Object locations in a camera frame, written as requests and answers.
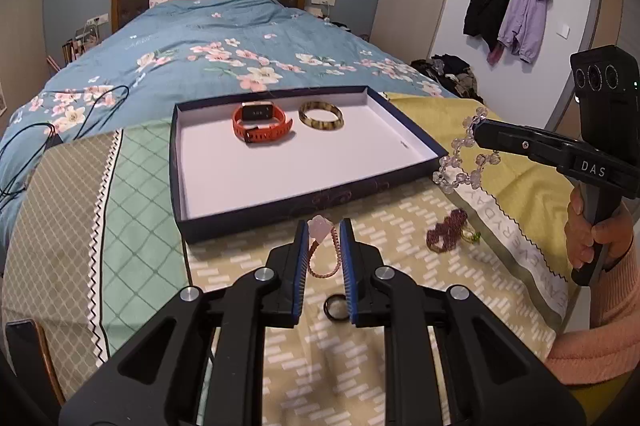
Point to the tortoiseshell bangle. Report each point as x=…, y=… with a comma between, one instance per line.
x=320, y=125

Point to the black jacket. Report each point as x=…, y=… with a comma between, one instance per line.
x=485, y=6

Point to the dark blue box tray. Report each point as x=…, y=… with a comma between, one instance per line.
x=300, y=156

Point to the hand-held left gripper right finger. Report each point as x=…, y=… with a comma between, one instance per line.
x=349, y=276

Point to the wooden door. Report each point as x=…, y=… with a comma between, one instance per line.
x=610, y=6

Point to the pile of dark clothes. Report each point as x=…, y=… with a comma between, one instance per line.
x=450, y=71

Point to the blue floral duvet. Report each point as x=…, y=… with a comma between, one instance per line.
x=190, y=36

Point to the person's right forearm pink sleeve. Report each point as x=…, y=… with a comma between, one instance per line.
x=600, y=336

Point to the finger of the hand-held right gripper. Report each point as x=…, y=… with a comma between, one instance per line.
x=520, y=144

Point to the patchwork green yellow blanket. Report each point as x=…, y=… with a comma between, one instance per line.
x=145, y=216

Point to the orange smartwatch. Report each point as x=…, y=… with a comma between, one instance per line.
x=239, y=120

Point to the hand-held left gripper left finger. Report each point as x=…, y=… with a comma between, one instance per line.
x=299, y=268

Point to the purple jacket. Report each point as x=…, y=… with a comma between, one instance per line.
x=525, y=16

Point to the dark bedside clutter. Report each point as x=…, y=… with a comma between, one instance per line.
x=347, y=26

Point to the nightstand clutter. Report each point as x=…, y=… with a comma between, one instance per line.
x=80, y=44

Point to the black charger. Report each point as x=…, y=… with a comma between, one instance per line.
x=52, y=139

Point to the person's right hand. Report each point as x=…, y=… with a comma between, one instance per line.
x=607, y=231

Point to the dark wooden furniture piece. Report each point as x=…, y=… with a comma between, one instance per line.
x=25, y=356

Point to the white wall socket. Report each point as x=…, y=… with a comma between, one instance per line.
x=96, y=19
x=322, y=0

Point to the white light switch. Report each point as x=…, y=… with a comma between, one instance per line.
x=564, y=30

